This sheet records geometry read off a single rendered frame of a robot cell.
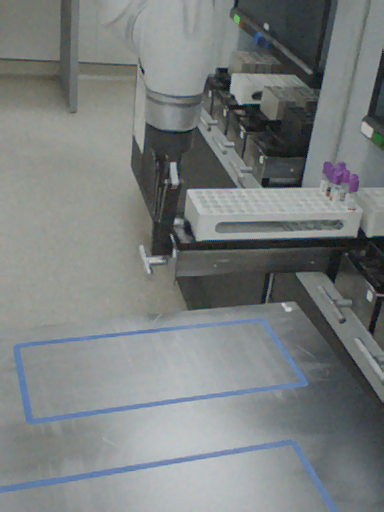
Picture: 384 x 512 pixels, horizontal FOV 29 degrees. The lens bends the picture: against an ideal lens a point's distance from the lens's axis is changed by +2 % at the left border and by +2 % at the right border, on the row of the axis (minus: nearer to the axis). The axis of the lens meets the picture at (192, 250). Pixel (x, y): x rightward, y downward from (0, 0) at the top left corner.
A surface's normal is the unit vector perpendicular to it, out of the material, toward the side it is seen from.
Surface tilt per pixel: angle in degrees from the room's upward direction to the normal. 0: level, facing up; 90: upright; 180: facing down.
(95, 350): 0
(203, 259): 90
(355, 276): 90
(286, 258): 90
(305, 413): 0
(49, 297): 0
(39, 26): 90
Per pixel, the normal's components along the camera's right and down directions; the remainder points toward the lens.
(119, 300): 0.11, -0.87
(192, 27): 0.36, 0.35
